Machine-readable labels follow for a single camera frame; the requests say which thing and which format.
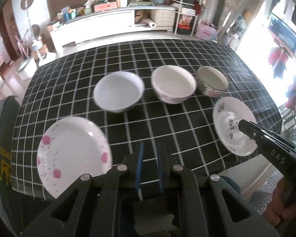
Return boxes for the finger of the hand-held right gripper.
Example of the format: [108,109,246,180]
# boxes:
[238,119,296,154]

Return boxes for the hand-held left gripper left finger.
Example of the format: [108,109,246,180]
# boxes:
[21,142,145,237]

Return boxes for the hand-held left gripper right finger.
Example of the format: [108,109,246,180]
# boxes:
[156,142,280,237]

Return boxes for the white plate brown floral print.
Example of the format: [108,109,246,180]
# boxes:
[213,96,258,156]

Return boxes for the patterned bowl dark rim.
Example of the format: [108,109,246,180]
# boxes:
[196,66,229,98]

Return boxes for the white bowl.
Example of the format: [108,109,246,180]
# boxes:
[151,65,197,104]

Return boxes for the person's right hand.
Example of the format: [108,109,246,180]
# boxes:
[263,177,296,227]

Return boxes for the grey textured rug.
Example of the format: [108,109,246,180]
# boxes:
[247,169,285,215]

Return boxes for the person's blue trouser leg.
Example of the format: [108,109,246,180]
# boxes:
[221,175,242,197]

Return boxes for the white plate pink flowers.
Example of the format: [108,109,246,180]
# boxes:
[37,117,112,199]

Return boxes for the red hanging garment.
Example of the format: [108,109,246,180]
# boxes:
[268,47,289,79]

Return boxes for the light blue bowl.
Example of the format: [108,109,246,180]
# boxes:
[93,71,145,113]

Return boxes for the clear plastic drawer tower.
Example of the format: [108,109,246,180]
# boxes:
[226,17,247,50]

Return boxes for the flat screen television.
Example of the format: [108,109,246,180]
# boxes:
[268,12,296,51]

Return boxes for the pink plastic basket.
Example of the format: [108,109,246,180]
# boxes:
[196,23,217,41]

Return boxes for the black white checkered tablecloth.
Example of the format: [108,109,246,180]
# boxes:
[11,39,283,200]

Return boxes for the white shelf rack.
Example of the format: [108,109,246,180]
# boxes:
[169,0,205,36]

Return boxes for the beige storage basket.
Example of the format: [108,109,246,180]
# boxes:
[150,8,174,27]

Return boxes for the dark green printed chair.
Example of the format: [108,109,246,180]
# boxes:
[0,96,40,237]

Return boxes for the white storage box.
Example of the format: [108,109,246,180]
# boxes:
[17,55,37,81]

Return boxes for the white television cabinet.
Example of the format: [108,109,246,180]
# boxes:
[47,5,177,55]

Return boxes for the pink box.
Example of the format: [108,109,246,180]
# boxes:
[94,2,117,12]

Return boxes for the white standing fan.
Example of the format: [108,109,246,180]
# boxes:
[20,0,43,60]

